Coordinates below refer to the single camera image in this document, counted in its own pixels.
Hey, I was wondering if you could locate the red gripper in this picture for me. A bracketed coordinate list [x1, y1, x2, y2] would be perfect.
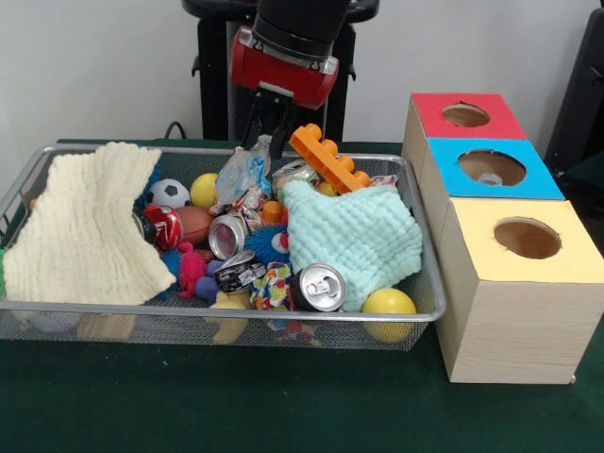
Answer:
[229, 25, 340, 161]

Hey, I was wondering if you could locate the clear plastic bottle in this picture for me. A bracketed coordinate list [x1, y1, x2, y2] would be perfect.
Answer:
[215, 134, 274, 202]

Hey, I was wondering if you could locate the mint green cloth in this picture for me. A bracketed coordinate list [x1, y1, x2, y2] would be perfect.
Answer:
[281, 178, 424, 312]

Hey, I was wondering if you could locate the shallow mesh bin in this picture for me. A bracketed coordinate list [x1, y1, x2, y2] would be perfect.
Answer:
[0, 144, 448, 353]

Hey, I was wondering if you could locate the wooden box with three holes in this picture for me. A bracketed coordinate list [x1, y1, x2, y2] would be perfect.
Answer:
[402, 92, 604, 386]

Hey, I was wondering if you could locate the orange toy building block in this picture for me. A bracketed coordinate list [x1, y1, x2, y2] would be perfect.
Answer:
[288, 123, 373, 195]

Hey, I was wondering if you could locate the yellow ball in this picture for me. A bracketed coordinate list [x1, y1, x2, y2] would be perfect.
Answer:
[190, 173, 221, 210]
[361, 287, 417, 344]

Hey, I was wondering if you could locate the blue spiky ball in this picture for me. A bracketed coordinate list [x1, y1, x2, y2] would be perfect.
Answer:
[244, 224, 290, 263]

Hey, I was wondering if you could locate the small soccer ball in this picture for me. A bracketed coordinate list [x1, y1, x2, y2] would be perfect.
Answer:
[144, 178, 193, 209]

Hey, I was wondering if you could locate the brown toy football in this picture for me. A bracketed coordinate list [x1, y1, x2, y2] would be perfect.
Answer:
[176, 206, 215, 244]

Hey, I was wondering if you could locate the crushed red can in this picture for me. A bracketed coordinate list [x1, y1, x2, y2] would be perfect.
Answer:
[131, 205, 184, 251]

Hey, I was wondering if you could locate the silver drink can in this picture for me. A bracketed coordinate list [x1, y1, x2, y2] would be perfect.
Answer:
[290, 262, 348, 313]

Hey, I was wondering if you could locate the cream cloth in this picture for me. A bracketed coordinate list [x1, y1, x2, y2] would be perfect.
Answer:
[2, 141, 177, 307]

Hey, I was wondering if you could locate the dark green table cloth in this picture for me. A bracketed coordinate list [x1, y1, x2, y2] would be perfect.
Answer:
[551, 150, 604, 223]
[0, 138, 604, 453]

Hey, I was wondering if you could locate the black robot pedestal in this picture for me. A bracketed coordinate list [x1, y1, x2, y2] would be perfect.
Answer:
[181, 0, 381, 142]

